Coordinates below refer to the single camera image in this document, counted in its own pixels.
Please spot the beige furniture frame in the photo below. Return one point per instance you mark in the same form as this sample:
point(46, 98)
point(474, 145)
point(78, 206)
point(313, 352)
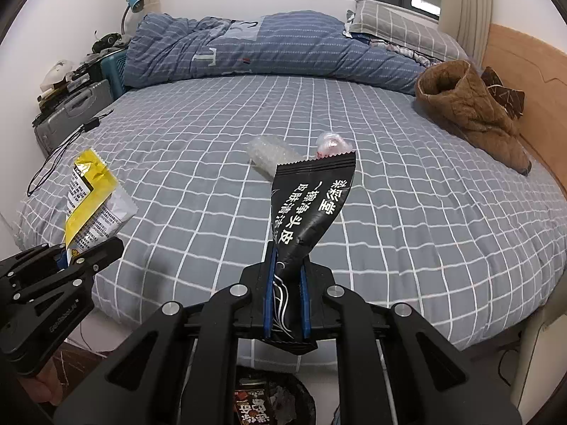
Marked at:
point(538, 358)

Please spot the trash bin with black liner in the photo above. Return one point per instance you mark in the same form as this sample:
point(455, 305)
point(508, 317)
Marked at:
point(292, 400)

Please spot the grey checked bed sheet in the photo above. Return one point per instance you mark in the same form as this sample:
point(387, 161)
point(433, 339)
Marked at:
point(421, 230)

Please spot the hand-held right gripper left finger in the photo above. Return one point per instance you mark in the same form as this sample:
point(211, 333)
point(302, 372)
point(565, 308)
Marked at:
point(268, 301)

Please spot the brown quilted jacket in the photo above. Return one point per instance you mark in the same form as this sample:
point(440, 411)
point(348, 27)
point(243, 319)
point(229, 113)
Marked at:
point(469, 115)

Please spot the teal chair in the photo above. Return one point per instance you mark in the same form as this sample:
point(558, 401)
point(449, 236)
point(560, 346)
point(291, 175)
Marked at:
point(113, 73)

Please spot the brown patterned cloth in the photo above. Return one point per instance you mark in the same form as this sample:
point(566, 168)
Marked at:
point(73, 374)

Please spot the person's left hand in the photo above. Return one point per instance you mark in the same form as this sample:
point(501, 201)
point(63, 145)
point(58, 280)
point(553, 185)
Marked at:
point(42, 387)

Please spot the black printed packet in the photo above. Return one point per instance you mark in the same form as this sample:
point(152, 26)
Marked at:
point(319, 203)

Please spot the yellow printed packet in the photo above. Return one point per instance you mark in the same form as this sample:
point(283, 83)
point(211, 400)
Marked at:
point(88, 203)

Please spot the brown leaf-patterned cloth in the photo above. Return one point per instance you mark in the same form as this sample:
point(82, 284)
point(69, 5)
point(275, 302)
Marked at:
point(505, 93)

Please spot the white rounded object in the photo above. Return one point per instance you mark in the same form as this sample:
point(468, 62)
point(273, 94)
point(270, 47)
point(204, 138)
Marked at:
point(55, 73)

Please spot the grey checked pillow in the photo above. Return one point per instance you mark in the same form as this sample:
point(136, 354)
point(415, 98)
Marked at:
point(398, 26)

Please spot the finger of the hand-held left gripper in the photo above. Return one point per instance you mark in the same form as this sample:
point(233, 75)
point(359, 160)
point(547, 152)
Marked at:
point(33, 259)
point(99, 256)

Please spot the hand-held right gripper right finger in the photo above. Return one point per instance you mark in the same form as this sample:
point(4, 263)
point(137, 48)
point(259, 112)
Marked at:
point(304, 310)

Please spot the blue striped quilt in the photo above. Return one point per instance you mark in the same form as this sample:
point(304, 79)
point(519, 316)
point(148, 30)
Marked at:
point(265, 48)

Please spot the clear pink plastic wrapper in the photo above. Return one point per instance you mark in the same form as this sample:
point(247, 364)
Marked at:
point(332, 144)

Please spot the grey suitcase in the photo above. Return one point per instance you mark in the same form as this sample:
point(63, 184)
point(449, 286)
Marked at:
point(75, 106)

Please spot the wooden bed frame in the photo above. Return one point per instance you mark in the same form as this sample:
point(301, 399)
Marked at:
point(531, 75)

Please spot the blue desk lamp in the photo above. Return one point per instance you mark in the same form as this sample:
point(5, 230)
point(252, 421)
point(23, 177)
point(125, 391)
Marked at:
point(135, 5)

